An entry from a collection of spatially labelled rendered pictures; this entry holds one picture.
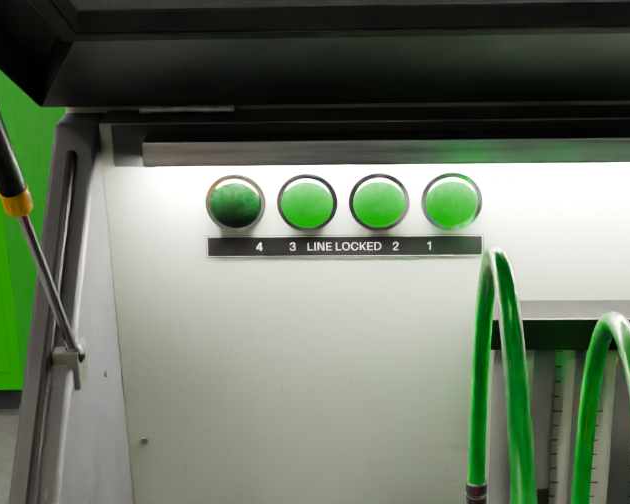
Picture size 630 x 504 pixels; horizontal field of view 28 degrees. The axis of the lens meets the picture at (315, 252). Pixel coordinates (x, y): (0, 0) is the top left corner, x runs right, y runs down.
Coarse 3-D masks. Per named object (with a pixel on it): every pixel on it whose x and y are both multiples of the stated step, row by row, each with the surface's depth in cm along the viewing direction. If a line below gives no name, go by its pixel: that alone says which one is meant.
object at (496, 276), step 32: (480, 288) 92; (512, 288) 77; (480, 320) 96; (512, 320) 74; (480, 352) 98; (512, 352) 73; (480, 384) 100; (512, 384) 71; (480, 416) 101; (512, 416) 70; (480, 448) 103; (512, 448) 69; (480, 480) 104; (512, 480) 68
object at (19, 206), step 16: (0, 128) 78; (0, 144) 78; (0, 160) 79; (16, 160) 80; (0, 176) 80; (16, 176) 81; (0, 192) 81; (16, 192) 81; (16, 208) 82; (32, 208) 83; (32, 240) 85; (32, 256) 86; (48, 272) 88; (48, 288) 89; (64, 320) 92; (64, 336) 93; (64, 352) 94; (80, 352) 94; (80, 368) 95; (80, 384) 95
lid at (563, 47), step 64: (0, 0) 90; (64, 0) 83; (128, 0) 84; (192, 0) 84; (256, 0) 84; (320, 0) 84; (384, 0) 84; (448, 0) 84; (512, 0) 84; (576, 0) 84; (0, 64) 95; (64, 64) 93; (128, 64) 93; (192, 64) 93; (256, 64) 93; (320, 64) 93; (384, 64) 93; (448, 64) 93; (512, 64) 93; (576, 64) 93
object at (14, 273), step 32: (0, 96) 330; (32, 128) 361; (32, 160) 361; (32, 192) 360; (0, 224) 332; (32, 224) 360; (0, 256) 336; (0, 288) 339; (32, 288) 360; (0, 320) 342; (0, 352) 346; (0, 384) 350
